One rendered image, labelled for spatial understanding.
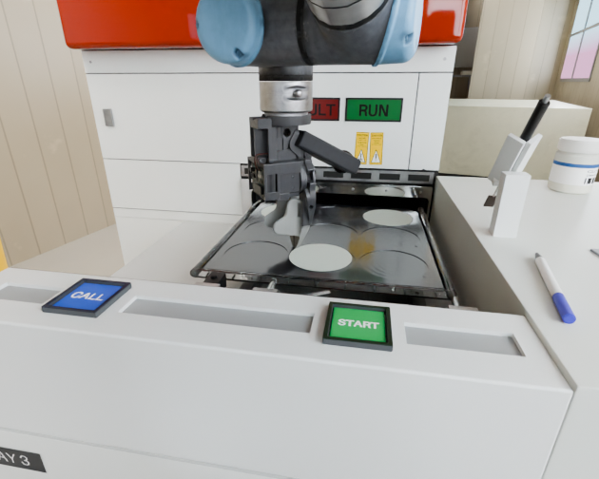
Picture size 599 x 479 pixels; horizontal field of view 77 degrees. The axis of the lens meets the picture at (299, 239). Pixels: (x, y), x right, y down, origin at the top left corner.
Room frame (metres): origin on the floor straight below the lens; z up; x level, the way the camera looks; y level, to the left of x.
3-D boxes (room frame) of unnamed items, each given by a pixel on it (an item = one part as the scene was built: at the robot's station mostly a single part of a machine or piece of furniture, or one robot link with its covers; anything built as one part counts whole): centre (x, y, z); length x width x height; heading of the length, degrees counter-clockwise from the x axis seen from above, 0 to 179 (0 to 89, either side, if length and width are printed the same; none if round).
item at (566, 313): (0.33, -0.25, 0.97); 0.14 x 0.01 x 0.01; 160
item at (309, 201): (0.56, -0.01, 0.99); 0.05 x 0.02 x 0.09; 26
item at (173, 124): (0.89, 0.10, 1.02); 0.81 x 0.03 x 0.40; 80
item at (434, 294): (0.46, -0.02, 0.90); 0.38 x 0.01 x 0.01; 80
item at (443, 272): (0.60, -0.23, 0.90); 0.37 x 0.01 x 0.01; 170
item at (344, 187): (0.85, -0.08, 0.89); 0.44 x 0.02 x 0.10; 80
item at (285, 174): (0.56, 0.03, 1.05); 0.09 x 0.08 x 0.12; 116
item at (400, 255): (0.64, -0.06, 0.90); 0.34 x 0.34 x 0.01; 80
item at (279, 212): (0.58, 0.03, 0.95); 0.06 x 0.03 x 0.09; 116
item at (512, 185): (0.49, -0.28, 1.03); 0.06 x 0.04 x 0.13; 170
